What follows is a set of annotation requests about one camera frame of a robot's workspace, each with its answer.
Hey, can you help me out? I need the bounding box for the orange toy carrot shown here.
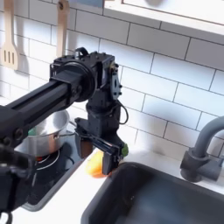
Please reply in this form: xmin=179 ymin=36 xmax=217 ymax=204
xmin=85 ymin=142 xmax=130 ymax=179

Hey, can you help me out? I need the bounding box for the steel pot with handles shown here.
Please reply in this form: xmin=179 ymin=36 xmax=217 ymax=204
xmin=13 ymin=108 xmax=79 ymax=158

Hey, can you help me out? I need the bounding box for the black stove cooktop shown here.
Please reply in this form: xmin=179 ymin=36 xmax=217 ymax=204
xmin=20 ymin=133 xmax=90 ymax=213

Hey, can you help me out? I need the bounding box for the dark grey sink basin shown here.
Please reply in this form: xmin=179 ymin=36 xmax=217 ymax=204
xmin=80 ymin=161 xmax=224 ymax=224

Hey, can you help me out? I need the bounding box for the grey tap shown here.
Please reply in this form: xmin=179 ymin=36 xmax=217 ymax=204
xmin=179 ymin=115 xmax=224 ymax=184

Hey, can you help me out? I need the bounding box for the wooden spoon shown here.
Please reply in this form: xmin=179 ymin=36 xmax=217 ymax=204
xmin=55 ymin=0 xmax=71 ymax=59

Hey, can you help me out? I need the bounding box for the slotted wooden spatula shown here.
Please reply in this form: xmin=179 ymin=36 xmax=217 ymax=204
xmin=0 ymin=0 xmax=20 ymax=71

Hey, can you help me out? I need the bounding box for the thin black looped cable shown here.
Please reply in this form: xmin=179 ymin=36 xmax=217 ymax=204
xmin=115 ymin=98 xmax=130 ymax=126

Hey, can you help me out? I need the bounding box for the white wall cabinet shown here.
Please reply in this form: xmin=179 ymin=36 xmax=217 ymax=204
xmin=102 ymin=0 xmax=224 ymax=38

